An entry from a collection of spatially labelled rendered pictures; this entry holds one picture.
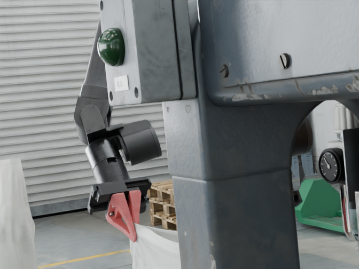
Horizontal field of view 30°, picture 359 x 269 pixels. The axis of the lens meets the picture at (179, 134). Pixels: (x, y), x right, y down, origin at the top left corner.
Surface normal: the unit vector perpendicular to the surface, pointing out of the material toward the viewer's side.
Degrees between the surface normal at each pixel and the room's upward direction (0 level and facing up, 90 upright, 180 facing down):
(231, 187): 90
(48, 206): 90
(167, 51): 90
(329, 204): 75
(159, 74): 90
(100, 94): 61
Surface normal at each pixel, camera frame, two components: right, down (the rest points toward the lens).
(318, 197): 0.37, -0.25
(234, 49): -0.91, 0.11
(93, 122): 0.02, -0.46
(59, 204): 0.41, 0.00
